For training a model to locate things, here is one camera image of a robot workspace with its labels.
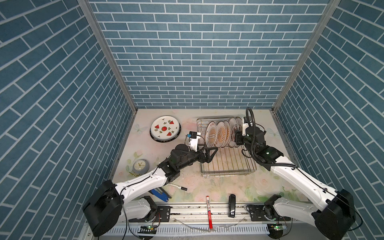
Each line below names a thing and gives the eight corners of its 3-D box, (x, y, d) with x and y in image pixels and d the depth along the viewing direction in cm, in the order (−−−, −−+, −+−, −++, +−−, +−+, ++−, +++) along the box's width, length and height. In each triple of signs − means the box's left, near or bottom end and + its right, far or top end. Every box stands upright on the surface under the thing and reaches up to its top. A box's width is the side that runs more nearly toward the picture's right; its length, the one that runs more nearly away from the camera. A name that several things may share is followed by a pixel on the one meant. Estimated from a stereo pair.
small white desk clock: (133, 175, 88) (130, 171, 84) (136, 162, 93) (134, 159, 90) (146, 175, 88) (144, 172, 85) (149, 162, 93) (147, 159, 90)
